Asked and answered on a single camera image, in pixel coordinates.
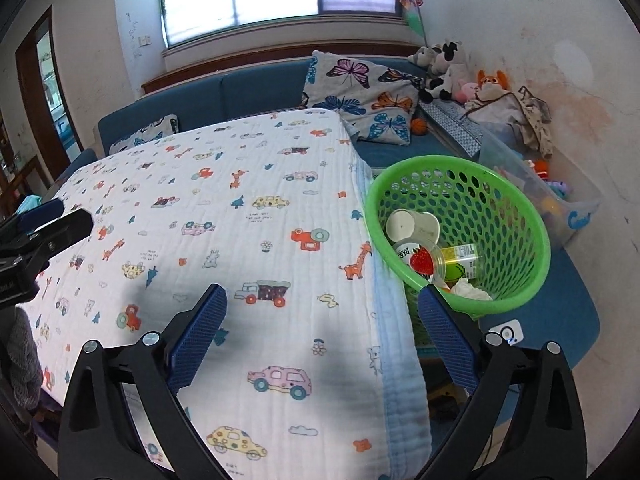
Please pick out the clear bottle yellow label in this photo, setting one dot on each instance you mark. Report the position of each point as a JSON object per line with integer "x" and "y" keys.
{"x": 462, "y": 255}

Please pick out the white tissue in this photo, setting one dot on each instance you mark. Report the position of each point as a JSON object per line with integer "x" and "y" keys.
{"x": 470, "y": 290}

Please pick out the blue sofa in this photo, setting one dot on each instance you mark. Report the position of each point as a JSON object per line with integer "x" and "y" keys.
{"x": 260, "y": 90}

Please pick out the cow plush toy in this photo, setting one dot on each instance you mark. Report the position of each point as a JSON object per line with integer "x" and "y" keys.
{"x": 447, "y": 70}

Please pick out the large butterfly pillow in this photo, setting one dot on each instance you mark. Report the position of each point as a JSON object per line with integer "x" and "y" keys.
{"x": 350, "y": 95}

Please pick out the small orange ball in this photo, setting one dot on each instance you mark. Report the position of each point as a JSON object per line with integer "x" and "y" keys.
{"x": 419, "y": 126}

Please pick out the blue wet wipes pack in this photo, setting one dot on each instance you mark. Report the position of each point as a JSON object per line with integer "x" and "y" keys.
{"x": 29, "y": 204}

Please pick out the white green paper cup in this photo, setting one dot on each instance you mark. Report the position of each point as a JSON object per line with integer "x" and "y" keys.
{"x": 400, "y": 225}

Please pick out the orange fox plush toy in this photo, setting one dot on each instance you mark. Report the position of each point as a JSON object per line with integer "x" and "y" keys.
{"x": 492, "y": 82}

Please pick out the clear storage bin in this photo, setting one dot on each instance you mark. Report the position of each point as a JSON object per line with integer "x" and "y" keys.
{"x": 575, "y": 210}

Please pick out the small colourful toys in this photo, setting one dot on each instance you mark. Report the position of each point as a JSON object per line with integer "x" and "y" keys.
{"x": 547, "y": 185}

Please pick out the printed blanket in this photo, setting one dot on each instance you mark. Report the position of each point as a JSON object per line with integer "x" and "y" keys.
{"x": 250, "y": 170}

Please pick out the small butterfly pillow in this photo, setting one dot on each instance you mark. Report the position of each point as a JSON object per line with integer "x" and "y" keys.
{"x": 145, "y": 135}

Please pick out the brown framed doorway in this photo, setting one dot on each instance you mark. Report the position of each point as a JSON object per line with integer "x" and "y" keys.
{"x": 50, "y": 85}

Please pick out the wooden window ledge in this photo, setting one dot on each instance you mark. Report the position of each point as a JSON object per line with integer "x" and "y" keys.
{"x": 225, "y": 62}

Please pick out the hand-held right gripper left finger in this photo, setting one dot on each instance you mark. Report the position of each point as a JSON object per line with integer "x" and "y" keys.
{"x": 197, "y": 340}

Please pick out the person's left forearm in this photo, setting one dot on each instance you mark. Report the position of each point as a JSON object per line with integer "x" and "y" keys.
{"x": 22, "y": 360}

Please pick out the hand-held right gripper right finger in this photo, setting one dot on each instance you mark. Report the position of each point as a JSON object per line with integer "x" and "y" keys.
{"x": 447, "y": 340}

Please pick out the beige patterned cloth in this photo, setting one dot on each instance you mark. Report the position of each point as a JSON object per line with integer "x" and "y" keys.
{"x": 500, "y": 110}

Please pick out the green plastic basket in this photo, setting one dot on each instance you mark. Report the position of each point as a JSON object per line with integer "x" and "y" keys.
{"x": 500, "y": 185}

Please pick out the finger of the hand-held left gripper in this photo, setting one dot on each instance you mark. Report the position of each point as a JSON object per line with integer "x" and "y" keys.
{"x": 45, "y": 212}
{"x": 65, "y": 232}

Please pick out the pink plush toy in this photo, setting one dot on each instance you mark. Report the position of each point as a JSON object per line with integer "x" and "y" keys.
{"x": 466, "y": 91}

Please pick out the small white device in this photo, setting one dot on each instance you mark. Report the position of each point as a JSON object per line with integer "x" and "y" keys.
{"x": 505, "y": 332}

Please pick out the grey plush toy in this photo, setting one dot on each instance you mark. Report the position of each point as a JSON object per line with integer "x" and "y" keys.
{"x": 422, "y": 56}

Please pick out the dark wooden cabinet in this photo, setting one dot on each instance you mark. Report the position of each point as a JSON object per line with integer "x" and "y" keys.
{"x": 15, "y": 175}

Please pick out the grey patterned seat mat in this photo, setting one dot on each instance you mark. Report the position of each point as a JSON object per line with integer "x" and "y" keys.
{"x": 450, "y": 125}

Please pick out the clear pudding cup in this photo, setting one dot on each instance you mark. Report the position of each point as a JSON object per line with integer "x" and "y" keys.
{"x": 420, "y": 260}

